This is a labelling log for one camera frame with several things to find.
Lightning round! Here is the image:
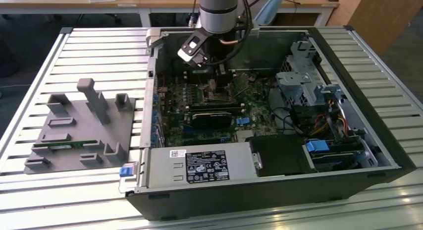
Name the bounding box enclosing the yellow red wire harness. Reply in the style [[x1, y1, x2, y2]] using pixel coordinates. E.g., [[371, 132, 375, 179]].
[[310, 113, 350, 137]]

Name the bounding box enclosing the black RAM slot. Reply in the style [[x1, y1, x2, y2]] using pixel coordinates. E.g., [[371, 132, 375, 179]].
[[189, 104, 242, 108], [191, 108, 242, 112], [191, 111, 243, 115], [189, 106, 242, 110]]

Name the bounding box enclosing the wooden desk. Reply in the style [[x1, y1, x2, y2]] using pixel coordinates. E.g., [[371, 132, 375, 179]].
[[0, 0, 340, 27]]

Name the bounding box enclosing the black open PC case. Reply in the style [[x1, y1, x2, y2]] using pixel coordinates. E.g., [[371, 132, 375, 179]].
[[117, 26, 418, 222]]

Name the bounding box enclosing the green motherboard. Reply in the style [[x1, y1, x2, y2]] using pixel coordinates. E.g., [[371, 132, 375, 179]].
[[152, 71, 287, 148]]

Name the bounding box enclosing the wooden cabinet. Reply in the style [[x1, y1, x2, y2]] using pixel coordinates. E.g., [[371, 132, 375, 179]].
[[327, 0, 423, 58]]

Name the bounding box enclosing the silver metal drive cage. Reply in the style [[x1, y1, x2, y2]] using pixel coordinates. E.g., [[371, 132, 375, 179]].
[[275, 40, 348, 109]]

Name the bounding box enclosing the grey parts rack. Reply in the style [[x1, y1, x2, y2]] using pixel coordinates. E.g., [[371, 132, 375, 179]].
[[24, 77, 139, 175]]

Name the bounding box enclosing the blue disk carrier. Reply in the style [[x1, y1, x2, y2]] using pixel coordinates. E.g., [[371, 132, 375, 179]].
[[306, 139, 331, 153]]

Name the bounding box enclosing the grey power supply unit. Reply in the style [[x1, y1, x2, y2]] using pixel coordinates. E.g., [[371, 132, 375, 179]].
[[144, 142, 263, 189]]

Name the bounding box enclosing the green RAM stick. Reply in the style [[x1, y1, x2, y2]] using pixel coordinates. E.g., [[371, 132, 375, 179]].
[[33, 140, 99, 151]]

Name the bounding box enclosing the metal socket cover frame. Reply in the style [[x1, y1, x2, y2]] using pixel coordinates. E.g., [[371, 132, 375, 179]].
[[230, 75, 252, 97]]

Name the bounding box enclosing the black graphics card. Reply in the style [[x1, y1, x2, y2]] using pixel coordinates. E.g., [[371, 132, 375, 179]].
[[189, 112, 232, 128]]

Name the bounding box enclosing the black plastic air shroud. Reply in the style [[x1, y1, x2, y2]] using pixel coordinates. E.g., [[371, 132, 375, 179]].
[[247, 135, 319, 178]]

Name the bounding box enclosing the thin wire locking lever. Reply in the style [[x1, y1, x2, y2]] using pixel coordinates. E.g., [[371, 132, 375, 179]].
[[203, 96, 236, 103]]

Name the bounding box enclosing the CPU socket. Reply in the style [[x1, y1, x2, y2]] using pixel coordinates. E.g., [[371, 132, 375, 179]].
[[200, 85, 238, 105]]

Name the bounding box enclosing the silver chipset heatsink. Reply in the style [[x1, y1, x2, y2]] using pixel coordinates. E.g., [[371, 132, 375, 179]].
[[238, 130, 258, 142]]

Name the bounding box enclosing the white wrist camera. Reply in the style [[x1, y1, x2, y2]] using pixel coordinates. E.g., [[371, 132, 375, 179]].
[[177, 30, 211, 67]]

